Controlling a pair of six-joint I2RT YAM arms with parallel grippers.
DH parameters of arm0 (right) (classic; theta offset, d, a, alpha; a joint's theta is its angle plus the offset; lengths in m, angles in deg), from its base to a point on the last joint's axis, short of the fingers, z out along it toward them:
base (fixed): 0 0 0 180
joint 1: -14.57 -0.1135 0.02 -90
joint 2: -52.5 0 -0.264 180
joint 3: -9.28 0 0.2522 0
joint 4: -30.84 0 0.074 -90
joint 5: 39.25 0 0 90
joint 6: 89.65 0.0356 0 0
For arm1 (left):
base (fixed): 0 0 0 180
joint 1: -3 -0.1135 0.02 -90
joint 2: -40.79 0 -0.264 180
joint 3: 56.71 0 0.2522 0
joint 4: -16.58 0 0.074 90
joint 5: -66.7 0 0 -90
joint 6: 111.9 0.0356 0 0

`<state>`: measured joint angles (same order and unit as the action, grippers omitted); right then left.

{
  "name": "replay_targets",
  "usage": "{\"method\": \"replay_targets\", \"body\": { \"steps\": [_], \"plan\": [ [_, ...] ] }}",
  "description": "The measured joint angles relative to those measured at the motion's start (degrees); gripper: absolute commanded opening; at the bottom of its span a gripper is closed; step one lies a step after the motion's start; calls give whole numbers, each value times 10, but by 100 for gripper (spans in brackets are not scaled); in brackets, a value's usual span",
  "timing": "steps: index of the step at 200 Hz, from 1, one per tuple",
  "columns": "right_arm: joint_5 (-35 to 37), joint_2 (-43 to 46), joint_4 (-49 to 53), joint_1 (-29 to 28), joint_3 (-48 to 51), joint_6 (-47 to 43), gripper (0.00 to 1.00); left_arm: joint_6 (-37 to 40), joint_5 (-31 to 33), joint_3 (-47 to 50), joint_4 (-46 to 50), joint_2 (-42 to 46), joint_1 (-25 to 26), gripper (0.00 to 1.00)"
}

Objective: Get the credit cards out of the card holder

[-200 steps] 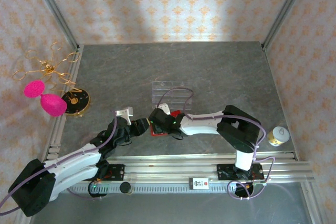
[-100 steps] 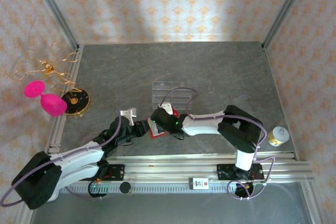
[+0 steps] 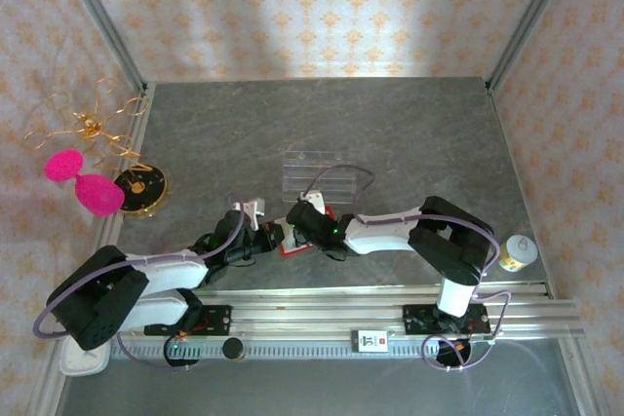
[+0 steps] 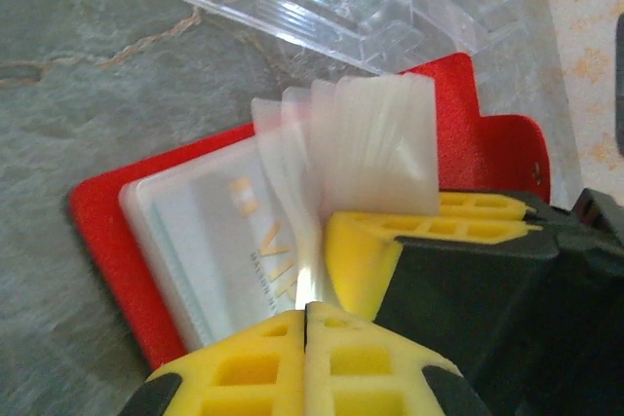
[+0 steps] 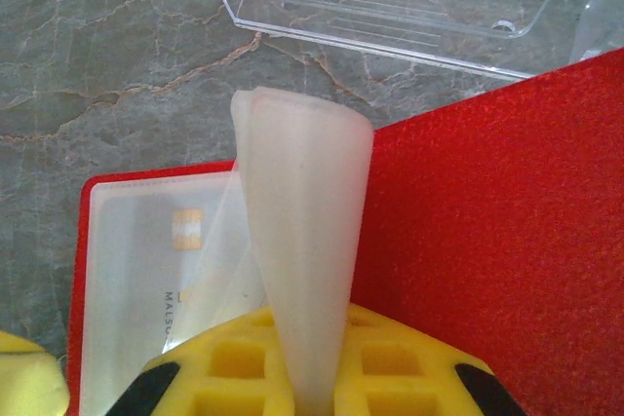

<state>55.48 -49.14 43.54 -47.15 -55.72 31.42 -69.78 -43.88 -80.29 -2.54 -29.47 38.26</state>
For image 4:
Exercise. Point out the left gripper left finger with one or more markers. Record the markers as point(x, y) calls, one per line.
point(244, 377)

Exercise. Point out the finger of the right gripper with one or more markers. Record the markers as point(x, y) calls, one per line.
point(356, 260)
point(478, 204)

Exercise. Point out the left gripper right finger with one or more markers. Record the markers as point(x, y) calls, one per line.
point(370, 377)

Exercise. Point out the red card holder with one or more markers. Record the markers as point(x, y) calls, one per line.
point(107, 240)

